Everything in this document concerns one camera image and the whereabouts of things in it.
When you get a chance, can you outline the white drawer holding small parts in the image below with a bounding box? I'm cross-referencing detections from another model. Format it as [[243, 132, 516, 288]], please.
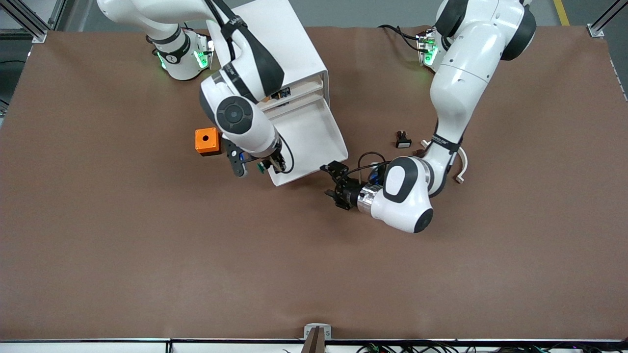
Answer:
[[260, 74, 324, 111]]

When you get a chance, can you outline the white curved plastic arc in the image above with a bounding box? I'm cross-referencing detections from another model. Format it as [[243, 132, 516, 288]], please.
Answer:
[[421, 140, 469, 184]]

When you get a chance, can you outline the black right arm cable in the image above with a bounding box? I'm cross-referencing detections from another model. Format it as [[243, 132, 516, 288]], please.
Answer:
[[279, 141, 295, 175]]

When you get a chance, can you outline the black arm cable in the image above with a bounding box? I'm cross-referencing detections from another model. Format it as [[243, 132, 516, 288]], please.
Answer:
[[357, 151, 393, 189], [279, 141, 295, 175]]

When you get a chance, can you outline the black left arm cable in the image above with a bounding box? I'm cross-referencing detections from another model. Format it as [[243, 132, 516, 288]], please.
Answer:
[[357, 151, 393, 189]]

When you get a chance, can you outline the orange button enclosure box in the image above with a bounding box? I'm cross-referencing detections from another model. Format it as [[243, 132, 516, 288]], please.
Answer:
[[195, 127, 222, 156]]

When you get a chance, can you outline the grey metal bracket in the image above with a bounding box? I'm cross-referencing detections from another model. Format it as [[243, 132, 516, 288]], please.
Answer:
[[304, 324, 332, 341]]

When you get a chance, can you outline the black base cable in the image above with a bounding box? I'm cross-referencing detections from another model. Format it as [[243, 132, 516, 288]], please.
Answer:
[[378, 25, 423, 50]]

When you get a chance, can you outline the bundle of cables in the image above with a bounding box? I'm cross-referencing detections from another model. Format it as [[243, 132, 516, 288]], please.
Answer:
[[358, 341, 628, 353]]

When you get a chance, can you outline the white table edge rail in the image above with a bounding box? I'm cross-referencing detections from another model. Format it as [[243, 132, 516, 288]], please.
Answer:
[[0, 338, 628, 353]]

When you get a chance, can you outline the aluminium frame profile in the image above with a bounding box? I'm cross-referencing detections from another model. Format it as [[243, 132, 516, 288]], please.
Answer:
[[587, 0, 628, 38], [0, 0, 67, 44]]

